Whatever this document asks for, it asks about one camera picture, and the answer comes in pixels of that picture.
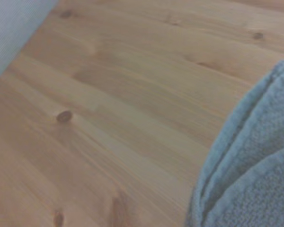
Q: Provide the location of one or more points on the grey towel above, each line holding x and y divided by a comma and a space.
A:
251, 153

